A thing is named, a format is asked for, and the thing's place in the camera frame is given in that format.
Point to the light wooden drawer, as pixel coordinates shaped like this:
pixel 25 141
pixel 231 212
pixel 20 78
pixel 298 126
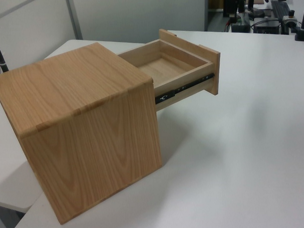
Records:
pixel 180 65

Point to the black metal drawer slide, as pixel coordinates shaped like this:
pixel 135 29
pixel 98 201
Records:
pixel 183 88

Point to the black monitor stand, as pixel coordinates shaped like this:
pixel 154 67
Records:
pixel 253 11

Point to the small black box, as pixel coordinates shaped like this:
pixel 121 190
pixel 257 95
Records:
pixel 241 28

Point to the brown cardboard piece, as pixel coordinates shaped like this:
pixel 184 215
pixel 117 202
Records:
pixel 258 0

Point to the black keyboard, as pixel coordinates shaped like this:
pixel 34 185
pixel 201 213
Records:
pixel 281 9

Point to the red emergency stop button box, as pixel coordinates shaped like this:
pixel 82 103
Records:
pixel 289 19

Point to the black clamp with pole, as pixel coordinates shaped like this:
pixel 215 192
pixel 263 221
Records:
pixel 302 31

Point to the light wooden cabinet box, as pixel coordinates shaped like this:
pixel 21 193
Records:
pixel 74 116

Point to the grey metal partition post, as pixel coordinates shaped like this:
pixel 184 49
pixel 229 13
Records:
pixel 74 16

